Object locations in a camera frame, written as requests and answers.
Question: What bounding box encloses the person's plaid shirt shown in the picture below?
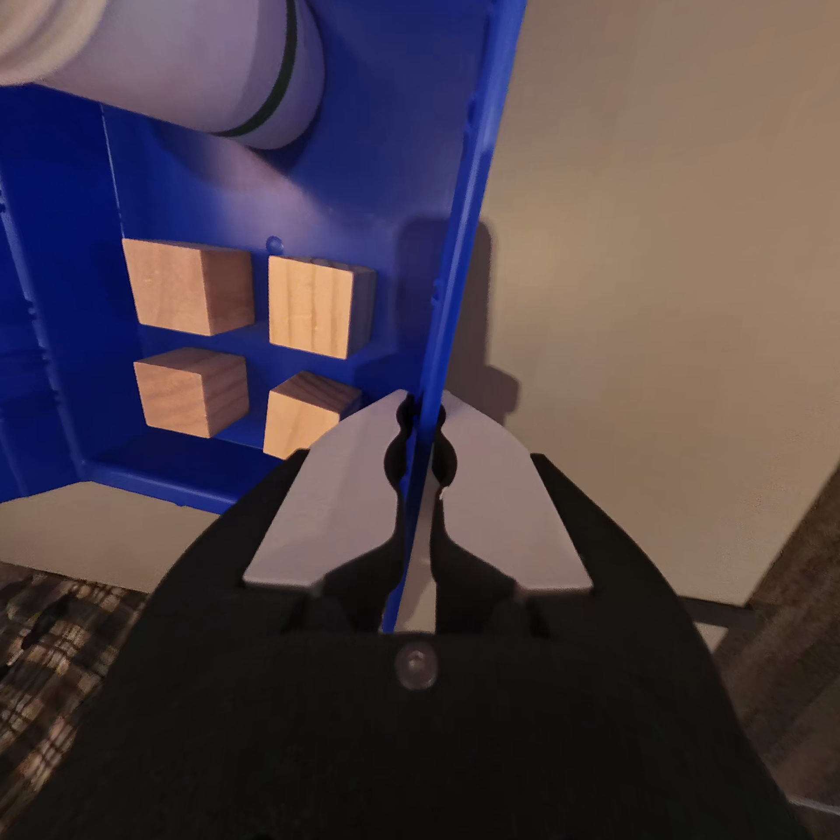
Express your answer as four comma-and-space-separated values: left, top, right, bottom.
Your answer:
0, 567, 151, 837

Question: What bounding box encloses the grey table frame bar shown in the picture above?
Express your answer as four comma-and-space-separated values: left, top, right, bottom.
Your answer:
679, 594, 756, 632

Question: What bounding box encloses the blue plastic bin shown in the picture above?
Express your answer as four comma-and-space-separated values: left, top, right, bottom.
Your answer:
0, 0, 529, 634

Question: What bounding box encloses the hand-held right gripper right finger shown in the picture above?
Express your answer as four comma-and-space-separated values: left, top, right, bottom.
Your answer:
430, 390, 595, 636

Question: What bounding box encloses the wooden cube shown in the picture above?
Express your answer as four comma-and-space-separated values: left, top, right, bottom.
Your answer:
133, 348, 248, 439
268, 256, 377, 361
122, 238, 256, 337
262, 371, 363, 460

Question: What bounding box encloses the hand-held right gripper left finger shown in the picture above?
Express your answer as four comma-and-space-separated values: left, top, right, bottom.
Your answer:
243, 388, 413, 632

